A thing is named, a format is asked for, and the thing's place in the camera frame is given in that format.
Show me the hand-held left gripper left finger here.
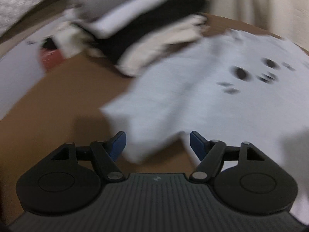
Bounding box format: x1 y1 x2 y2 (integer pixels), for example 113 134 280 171
45 131 126 182

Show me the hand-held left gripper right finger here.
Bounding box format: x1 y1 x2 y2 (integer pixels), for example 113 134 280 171
189 131 269 182

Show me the white printed t-shirt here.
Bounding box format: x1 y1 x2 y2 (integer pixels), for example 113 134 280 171
100 28 309 228

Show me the cream folded garment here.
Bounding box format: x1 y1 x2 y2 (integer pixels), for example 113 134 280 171
54 14 209 77

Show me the red object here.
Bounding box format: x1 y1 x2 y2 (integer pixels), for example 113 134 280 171
40 48 65 72

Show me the black folded garment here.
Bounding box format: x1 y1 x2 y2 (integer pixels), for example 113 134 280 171
72 0 211 66

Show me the white sheet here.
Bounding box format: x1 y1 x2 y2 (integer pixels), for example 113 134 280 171
0 39 49 120

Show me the white folded garment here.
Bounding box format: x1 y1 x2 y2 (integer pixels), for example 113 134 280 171
70 0 205 39

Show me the beige curtain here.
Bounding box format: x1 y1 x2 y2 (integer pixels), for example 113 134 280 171
205 0 309 54

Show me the white textured blanket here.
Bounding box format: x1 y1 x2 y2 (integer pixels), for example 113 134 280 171
0 0 81 37

